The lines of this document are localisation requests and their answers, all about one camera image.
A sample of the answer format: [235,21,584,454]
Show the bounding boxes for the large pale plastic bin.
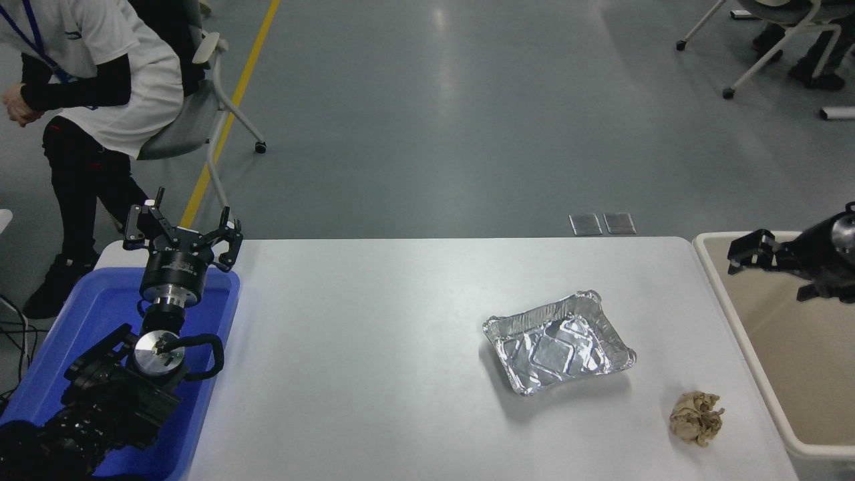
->
[693,230,855,481]

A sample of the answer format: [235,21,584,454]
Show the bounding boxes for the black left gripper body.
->
[140,232,214,298]

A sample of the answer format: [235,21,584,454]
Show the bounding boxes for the person's hand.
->
[1,86,44,128]

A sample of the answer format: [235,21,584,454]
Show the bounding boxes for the silver foil tray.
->
[482,289,637,397]

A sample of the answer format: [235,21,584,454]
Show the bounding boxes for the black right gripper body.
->
[775,217,855,288]

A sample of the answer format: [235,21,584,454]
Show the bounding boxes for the crumpled tan paper ball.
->
[670,391,725,448]

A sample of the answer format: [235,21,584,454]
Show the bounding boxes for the seated person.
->
[0,0,184,320]

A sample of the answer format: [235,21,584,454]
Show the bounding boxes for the person with dark trousers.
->
[751,0,855,92]

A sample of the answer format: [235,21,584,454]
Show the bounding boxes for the blue plastic tray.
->
[0,267,241,481]

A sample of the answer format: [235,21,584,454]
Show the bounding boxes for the black floor cables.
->
[0,294,49,402]

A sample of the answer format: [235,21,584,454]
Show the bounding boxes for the white framed wheeled chair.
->
[676,0,844,101]

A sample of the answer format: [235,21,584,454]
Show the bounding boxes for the grey white wheeled chair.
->
[137,0,268,216]

